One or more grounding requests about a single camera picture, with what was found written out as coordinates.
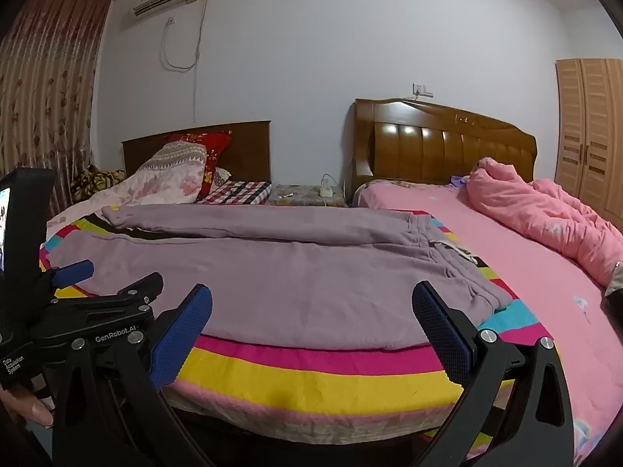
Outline red plaid bed sheet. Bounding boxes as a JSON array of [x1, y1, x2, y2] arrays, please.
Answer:
[[196, 180, 272, 205]]

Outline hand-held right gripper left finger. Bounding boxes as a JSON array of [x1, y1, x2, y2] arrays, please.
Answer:
[[51, 283, 215, 467]]

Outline pink floral quilt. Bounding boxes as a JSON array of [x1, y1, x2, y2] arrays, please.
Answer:
[[46, 141, 208, 234]]

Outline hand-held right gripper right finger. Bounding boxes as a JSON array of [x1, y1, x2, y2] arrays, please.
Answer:
[[411, 281, 575, 467]]

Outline floral curtain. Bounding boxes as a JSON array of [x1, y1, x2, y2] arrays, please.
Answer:
[[0, 0, 114, 205]]

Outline dark cloth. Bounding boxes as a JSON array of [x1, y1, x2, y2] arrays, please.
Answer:
[[604, 260, 623, 297]]

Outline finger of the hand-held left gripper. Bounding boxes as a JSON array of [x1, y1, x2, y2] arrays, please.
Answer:
[[46, 272, 164, 324], [49, 260, 95, 289]]

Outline red pillow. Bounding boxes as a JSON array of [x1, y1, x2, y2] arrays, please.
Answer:
[[163, 131, 232, 198]]

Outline light wooden wardrobe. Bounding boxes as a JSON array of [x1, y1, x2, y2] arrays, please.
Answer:
[[556, 58, 623, 232]]

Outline purple pants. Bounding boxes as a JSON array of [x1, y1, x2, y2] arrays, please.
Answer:
[[49, 203, 514, 351]]

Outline nightstand with floral cover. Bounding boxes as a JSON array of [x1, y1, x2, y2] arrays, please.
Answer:
[[269, 183, 348, 207]]

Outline air conditioner cable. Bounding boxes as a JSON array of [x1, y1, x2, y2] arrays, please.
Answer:
[[160, 0, 206, 123]]

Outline yellow black blanket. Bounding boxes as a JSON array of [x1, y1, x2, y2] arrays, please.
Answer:
[[70, 164, 126, 200]]

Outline pink bed sheet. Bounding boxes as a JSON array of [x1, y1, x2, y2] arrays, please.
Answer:
[[357, 180, 623, 467]]

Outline light wooden headboard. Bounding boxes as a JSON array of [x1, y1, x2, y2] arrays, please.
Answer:
[[351, 98, 537, 195]]

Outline striped blanket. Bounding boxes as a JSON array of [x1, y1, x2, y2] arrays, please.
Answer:
[[39, 214, 560, 443]]

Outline person's left hand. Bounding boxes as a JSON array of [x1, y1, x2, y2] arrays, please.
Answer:
[[0, 382, 54, 429]]

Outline dark wooden headboard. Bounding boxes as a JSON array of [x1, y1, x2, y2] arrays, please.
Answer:
[[121, 120, 271, 186]]

